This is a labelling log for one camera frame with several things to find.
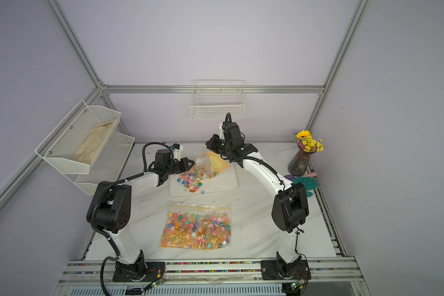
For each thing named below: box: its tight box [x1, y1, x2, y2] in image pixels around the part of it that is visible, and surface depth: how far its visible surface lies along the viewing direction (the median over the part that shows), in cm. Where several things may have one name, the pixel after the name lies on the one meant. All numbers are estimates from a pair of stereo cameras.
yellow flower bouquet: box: [293, 129, 324, 153], surface depth 90 cm
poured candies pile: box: [176, 172, 203, 194], surface depth 103 cm
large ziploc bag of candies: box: [159, 201, 233, 251], surface depth 86 cm
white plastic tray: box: [168, 163, 239, 198], surface depth 101 cm
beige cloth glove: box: [72, 119, 116, 165], surface depth 81 cm
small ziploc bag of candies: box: [191, 151, 231, 179], surface depth 93 cm
